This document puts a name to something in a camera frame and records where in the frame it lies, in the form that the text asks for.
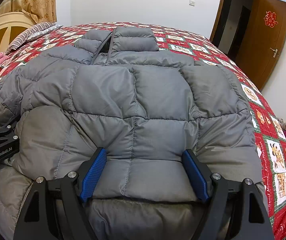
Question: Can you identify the cream and brown headboard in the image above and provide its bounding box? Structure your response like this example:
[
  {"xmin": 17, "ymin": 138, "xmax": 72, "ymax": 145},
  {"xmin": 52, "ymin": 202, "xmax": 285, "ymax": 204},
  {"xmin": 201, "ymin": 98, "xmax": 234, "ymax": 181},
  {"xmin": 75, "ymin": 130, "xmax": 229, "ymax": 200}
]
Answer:
[{"xmin": 0, "ymin": 12, "xmax": 35, "ymax": 52}]

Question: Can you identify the striped grey pillow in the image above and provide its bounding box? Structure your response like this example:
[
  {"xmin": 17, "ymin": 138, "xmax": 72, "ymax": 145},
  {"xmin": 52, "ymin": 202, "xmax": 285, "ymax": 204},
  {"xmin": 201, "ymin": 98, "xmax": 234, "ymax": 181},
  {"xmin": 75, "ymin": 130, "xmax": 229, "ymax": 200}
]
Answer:
[{"xmin": 4, "ymin": 22, "xmax": 55, "ymax": 55}]

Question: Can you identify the grey puffer down jacket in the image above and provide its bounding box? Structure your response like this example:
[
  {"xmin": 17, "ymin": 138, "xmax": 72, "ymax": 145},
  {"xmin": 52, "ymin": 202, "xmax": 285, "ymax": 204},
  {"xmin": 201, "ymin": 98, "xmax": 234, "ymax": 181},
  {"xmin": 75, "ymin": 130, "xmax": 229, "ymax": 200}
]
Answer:
[{"xmin": 0, "ymin": 26, "xmax": 269, "ymax": 240}]

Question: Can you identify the silver door handle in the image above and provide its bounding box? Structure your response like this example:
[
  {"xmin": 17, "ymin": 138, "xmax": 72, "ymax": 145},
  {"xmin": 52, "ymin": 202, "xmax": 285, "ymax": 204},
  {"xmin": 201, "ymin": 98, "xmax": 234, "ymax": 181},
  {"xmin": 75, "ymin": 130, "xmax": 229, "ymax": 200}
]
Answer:
[{"xmin": 270, "ymin": 48, "xmax": 278, "ymax": 58}]

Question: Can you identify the red patchwork cartoon bedspread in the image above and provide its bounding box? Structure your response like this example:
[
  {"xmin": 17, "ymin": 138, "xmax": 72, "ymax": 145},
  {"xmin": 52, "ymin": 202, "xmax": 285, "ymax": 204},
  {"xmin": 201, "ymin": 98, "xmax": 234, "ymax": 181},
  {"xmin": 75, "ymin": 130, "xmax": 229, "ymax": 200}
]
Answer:
[{"xmin": 0, "ymin": 22, "xmax": 286, "ymax": 240}]

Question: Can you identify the light blue patterned pillow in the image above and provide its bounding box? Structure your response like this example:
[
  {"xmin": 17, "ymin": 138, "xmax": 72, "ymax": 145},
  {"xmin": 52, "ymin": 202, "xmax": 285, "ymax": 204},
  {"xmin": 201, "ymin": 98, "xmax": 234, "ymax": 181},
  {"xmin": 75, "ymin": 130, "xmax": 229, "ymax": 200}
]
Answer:
[{"xmin": 26, "ymin": 25, "xmax": 63, "ymax": 43}]

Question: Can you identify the brown wooden door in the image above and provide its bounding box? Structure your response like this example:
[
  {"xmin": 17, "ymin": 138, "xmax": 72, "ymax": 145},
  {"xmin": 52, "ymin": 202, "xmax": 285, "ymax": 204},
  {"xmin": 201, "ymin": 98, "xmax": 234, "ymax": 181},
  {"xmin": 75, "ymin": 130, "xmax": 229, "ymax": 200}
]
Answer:
[{"xmin": 235, "ymin": 0, "xmax": 286, "ymax": 90}]

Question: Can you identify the red double happiness decal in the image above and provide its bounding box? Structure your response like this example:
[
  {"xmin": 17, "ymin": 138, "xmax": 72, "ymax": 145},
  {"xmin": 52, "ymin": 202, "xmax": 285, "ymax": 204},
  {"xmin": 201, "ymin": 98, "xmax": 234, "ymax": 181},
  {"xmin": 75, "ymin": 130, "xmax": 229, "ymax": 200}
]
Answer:
[{"xmin": 263, "ymin": 10, "xmax": 278, "ymax": 28}]

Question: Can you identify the white wall switch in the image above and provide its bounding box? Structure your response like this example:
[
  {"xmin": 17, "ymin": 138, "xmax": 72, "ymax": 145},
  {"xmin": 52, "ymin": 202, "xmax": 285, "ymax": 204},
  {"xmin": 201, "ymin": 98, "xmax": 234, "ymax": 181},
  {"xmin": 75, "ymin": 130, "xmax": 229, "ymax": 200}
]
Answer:
[{"xmin": 189, "ymin": 0, "xmax": 196, "ymax": 7}]

